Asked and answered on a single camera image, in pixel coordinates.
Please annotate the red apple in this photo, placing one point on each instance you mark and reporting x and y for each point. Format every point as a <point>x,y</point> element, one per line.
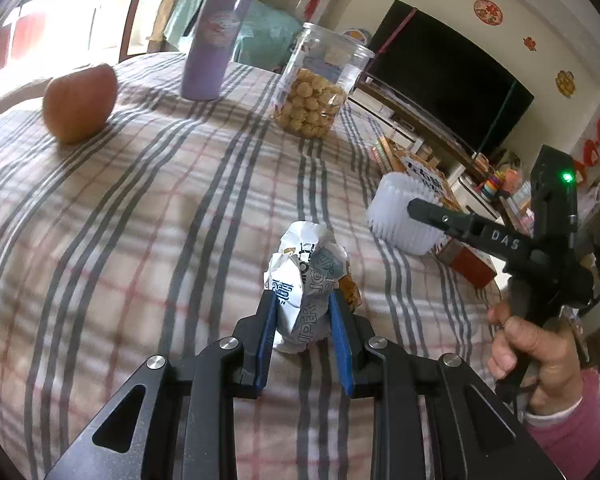
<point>80,102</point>

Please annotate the small red wall decal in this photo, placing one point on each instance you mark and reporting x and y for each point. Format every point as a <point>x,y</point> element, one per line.
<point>530,43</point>

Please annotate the balcony sliding glass door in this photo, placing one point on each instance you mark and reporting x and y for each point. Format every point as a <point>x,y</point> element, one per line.
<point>55,0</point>

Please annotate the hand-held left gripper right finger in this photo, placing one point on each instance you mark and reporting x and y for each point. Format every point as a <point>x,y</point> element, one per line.
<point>342,345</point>

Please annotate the yellow figure wall decal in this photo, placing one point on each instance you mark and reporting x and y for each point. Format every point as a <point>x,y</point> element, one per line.
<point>565,83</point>

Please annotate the red cardboard box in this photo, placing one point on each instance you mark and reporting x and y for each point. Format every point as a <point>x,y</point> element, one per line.
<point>472,262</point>

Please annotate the round colourful sign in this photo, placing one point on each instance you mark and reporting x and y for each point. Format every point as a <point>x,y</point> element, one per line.
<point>357,34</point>

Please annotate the teal covered sofa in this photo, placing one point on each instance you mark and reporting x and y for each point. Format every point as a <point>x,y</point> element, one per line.
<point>265,30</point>

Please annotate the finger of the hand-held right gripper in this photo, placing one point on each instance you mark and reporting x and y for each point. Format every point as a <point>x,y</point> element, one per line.
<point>445,220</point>

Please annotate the black television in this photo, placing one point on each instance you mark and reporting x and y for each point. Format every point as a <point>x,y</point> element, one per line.
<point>445,80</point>

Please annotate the person's right hand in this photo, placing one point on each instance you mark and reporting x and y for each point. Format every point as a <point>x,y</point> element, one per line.
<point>555,360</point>

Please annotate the white snack wrapper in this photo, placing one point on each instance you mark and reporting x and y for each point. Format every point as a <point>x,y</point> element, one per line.
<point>305,285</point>

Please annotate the white ribbed cup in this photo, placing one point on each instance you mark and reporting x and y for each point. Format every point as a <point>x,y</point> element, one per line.
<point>395,220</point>

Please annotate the clear jar of snack balls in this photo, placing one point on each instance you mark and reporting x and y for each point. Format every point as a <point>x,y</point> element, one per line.
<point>315,90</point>

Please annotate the round red wall decal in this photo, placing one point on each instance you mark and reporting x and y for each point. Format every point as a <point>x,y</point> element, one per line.
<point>487,11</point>

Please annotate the white television cabinet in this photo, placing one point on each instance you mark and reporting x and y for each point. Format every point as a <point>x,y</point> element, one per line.
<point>415,132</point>

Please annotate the purple drinking bottle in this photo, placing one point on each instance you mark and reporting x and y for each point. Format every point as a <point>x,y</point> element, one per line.
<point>215,45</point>

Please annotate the person's right forearm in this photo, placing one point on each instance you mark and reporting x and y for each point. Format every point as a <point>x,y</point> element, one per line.
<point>565,430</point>

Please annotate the orange picture book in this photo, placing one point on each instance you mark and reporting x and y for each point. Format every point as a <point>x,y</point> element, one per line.
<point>405,160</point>

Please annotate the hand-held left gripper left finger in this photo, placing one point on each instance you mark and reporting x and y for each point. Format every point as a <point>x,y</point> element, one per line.
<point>265,340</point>

